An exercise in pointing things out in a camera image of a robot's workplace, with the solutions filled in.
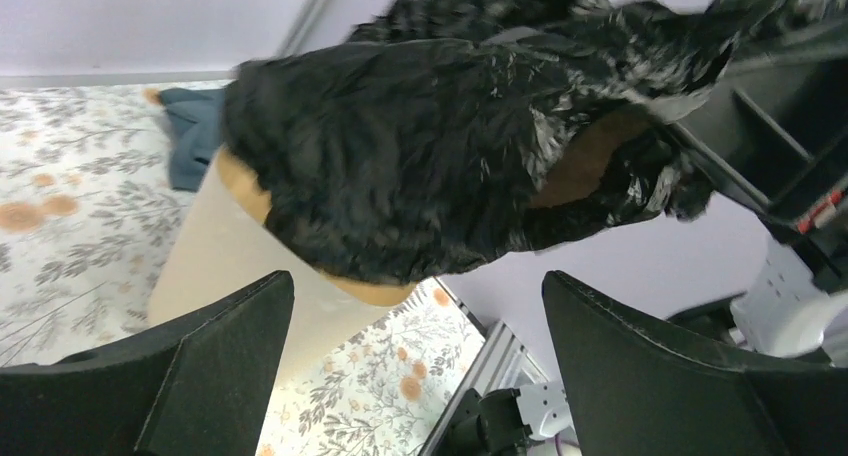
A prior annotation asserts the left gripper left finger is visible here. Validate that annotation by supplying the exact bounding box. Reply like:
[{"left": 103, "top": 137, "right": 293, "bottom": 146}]
[{"left": 1, "top": 271, "right": 295, "bottom": 455}]

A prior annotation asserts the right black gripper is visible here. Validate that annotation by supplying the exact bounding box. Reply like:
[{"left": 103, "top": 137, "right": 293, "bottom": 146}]
[{"left": 667, "top": 17, "right": 847, "bottom": 293}]

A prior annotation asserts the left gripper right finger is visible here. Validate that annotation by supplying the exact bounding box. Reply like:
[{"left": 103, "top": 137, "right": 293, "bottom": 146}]
[{"left": 542, "top": 271, "right": 847, "bottom": 456}]

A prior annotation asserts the beige plastic trash bin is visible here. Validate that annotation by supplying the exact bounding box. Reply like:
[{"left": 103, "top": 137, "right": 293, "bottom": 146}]
[{"left": 148, "top": 148, "right": 670, "bottom": 380}]

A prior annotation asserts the black trash bag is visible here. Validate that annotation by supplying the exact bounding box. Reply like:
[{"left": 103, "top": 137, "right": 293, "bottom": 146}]
[{"left": 220, "top": 0, "right": 847, "bottom": 286}]

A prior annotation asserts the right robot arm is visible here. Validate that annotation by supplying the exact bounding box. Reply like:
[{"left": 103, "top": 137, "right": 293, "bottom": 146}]
[{"left": 422, "top": 18, "right": 847, "bottom": 455}]

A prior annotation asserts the floral patterned table mat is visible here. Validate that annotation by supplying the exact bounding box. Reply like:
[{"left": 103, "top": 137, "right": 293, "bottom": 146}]
[{"left": 1, "top": 85, "right": 483, "bottom": 455}]

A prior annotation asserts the dark teal crumpled cloth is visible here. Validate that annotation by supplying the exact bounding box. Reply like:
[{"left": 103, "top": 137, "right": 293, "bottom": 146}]
[{"left": 159, "top": 88, "right": 224, "bottom": 192}]

